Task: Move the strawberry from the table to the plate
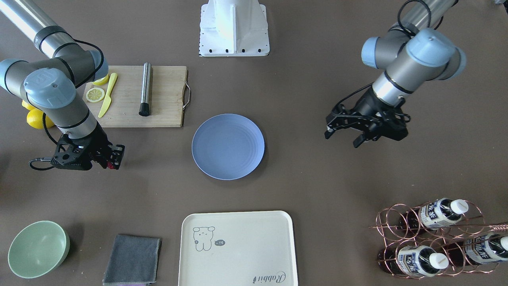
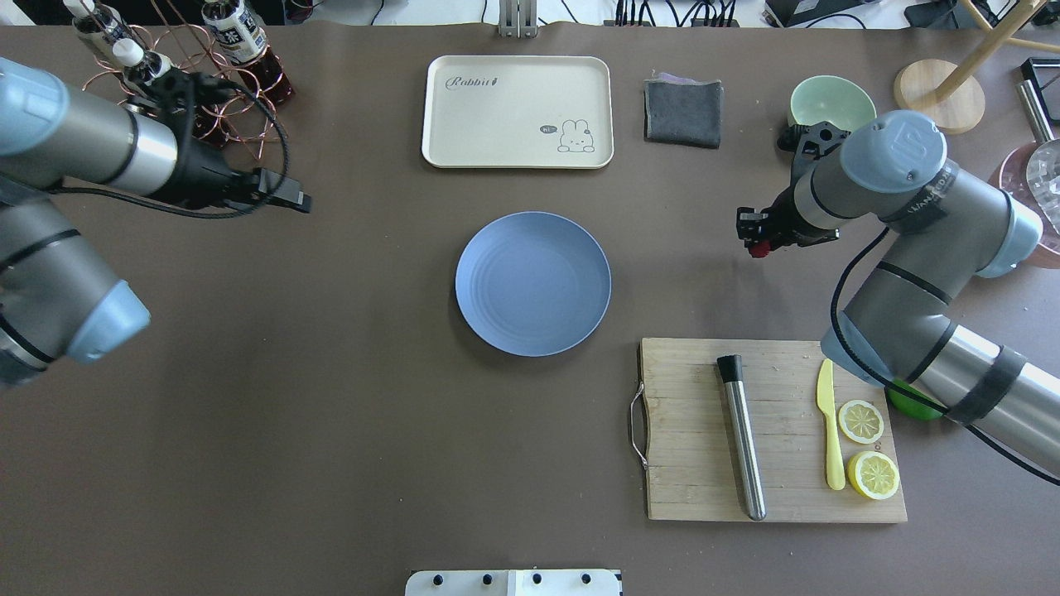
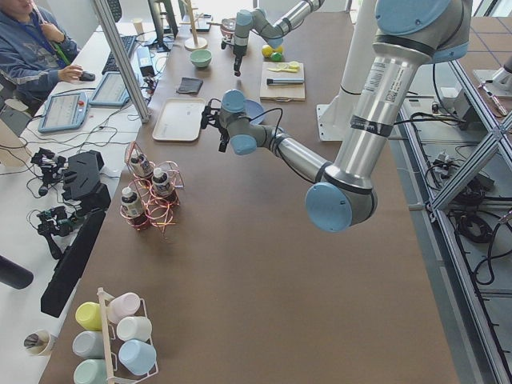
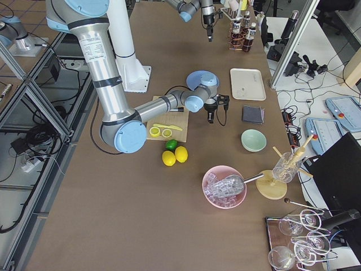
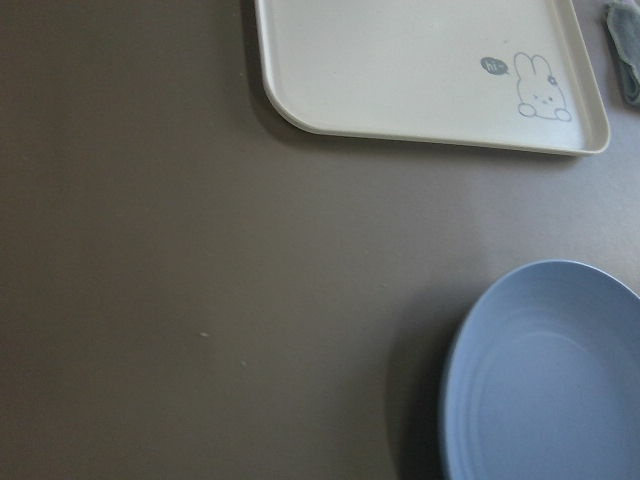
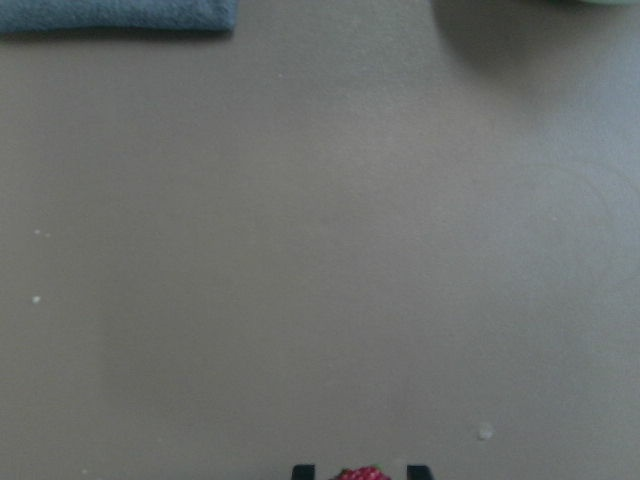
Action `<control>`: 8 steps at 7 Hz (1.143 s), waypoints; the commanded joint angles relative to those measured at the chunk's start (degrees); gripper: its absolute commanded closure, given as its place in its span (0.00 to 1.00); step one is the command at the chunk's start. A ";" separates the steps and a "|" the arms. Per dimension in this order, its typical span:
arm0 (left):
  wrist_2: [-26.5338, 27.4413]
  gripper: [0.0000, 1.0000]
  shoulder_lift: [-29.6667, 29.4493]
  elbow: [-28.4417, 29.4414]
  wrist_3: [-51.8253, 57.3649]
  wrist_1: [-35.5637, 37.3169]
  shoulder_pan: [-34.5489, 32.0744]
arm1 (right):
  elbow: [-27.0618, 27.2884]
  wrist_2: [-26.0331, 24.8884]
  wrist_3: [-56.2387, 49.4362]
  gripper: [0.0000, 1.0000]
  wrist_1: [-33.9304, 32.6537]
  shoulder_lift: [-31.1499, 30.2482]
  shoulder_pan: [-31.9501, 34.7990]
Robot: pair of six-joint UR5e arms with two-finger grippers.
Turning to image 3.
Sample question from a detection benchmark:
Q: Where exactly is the teach pendant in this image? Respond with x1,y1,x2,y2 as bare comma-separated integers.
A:
38,92,89,134
89,71,130,107

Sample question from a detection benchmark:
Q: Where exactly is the teach pendant near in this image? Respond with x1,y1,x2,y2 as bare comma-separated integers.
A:
38,92,89,134

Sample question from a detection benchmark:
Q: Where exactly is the coloured cup rack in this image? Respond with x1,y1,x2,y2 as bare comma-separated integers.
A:
72,287,159,383

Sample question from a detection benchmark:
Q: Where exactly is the black monitor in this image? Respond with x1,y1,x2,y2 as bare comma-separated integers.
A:
146,0,178,53

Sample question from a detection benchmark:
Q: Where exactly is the top tea bottle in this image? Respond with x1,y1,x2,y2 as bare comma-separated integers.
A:
130,153,153,178

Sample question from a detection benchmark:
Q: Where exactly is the black keyboard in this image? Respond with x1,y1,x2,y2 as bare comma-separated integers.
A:
101,34,139,76

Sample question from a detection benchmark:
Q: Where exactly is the paper cup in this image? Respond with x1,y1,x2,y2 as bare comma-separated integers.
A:
23,330,56,356

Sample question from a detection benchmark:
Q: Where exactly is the green bowl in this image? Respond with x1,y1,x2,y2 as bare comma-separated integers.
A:
190,49,212,69

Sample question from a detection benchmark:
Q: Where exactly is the copper wire bottle rack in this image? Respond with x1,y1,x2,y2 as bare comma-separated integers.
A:
119,142,184,234

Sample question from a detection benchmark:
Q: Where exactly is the wooden cup stand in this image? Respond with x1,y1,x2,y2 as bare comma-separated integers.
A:
180,0,208,51

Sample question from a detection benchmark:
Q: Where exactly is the cream rabbit tray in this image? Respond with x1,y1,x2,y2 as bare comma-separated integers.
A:
152,98,206,142

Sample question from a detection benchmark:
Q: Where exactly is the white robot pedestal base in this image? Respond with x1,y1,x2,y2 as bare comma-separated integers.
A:
317,0,377,142

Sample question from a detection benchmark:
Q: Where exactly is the wooden cutting board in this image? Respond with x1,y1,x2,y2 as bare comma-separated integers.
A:
259,62,306,102

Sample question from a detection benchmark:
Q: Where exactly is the teach pendant far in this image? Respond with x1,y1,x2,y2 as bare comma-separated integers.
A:
89,71,130,107

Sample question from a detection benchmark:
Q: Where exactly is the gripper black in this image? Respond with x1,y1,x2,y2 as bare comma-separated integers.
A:
233,45,246,76
200,99,230,152

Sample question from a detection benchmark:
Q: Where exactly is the yellow plastic knife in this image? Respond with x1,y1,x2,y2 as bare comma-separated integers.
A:
267,67,300,74

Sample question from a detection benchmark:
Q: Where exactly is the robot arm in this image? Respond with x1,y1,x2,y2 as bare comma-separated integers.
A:
233,0,324,77
201,1,472,233

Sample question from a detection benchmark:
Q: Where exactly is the grey folded cloth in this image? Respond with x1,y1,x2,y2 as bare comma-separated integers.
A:
176,77,203,94

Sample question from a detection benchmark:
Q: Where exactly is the yellow lemon upper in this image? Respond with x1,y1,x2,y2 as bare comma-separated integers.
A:
261,45,274,58

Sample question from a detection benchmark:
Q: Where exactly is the blue plate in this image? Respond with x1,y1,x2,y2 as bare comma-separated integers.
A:
245,99,264,125

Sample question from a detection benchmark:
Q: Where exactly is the lemon half on board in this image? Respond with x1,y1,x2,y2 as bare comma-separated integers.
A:
288,61,300,72

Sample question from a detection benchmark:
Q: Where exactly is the green lime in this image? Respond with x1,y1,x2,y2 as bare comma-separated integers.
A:
270,52,283,62

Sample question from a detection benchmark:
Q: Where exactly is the seated person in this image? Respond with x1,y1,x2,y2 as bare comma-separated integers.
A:
1,1,83,106

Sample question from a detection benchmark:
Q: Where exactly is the steel muddler black tip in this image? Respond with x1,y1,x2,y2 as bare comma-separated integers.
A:
266,78,305,86

